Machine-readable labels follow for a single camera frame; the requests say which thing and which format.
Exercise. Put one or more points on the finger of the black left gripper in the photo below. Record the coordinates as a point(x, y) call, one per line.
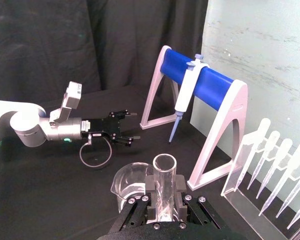
point(122, 113)
point(126, 141)

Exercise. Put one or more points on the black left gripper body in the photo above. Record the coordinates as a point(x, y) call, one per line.
point(102, 128)

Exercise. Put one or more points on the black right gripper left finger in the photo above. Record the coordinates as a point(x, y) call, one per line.
point(137, 212)

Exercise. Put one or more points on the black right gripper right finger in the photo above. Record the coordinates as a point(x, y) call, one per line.
point(195, 210)

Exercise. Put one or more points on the clear glass tube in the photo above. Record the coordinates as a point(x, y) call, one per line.
point(165, 190)

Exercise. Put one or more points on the clear glass beaker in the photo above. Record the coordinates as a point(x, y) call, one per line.
point(130, 180)

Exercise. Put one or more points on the clear acrylic pipette rack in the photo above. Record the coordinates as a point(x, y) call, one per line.
point(245, 207)

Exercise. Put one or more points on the white pipette with blue tip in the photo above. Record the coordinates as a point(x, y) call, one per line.
point(187, 92)

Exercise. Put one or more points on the black table cloth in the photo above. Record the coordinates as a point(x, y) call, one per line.
point(52, 195)

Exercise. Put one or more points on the black backdrop curtain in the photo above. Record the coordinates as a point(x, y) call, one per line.
point(65, 42)

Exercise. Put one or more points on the white stand with blue bar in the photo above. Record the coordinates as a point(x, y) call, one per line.
point(215, 90)

